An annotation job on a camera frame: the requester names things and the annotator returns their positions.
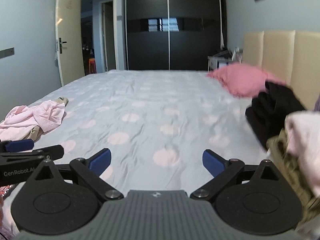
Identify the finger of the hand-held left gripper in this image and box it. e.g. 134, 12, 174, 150
0, 144, 64, 162
0, 139, 35, 153

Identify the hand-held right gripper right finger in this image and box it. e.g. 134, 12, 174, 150
190, 149, 288, 200

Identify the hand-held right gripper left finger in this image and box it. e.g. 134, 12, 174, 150
25, 148, 124, 200

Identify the pink flower-embossed garment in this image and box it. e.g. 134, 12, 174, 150
285, 111, 320, 198

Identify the beige garment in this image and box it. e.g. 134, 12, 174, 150
25, 126, 42, 140

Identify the pink crinkled garment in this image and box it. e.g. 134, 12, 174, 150
0, 100, 67, 140

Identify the tan striped garment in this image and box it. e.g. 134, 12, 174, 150
266, 129, 320, 227

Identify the black garment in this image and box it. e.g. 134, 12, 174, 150
245, 81, 307, 149

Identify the bed with grey dotted sheet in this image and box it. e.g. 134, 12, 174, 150
0, 69, 300, 230

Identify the pink pillow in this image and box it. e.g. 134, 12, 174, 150
206, 63, 287, 98

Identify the grey nightstand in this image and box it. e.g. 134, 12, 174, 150
207, 54, 243, 70

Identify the black sliding wardrobe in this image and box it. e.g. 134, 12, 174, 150
124, 0, 228, 71

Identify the beige padded headboard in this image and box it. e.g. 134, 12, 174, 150
243, 30, 320, 110

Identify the cream door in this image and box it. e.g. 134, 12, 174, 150
55, 0, 85, 87

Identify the grey wall switch panel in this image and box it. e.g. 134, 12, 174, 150
0, 47, 15, 59

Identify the black door handle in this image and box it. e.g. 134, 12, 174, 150
57, 37, 67, 54

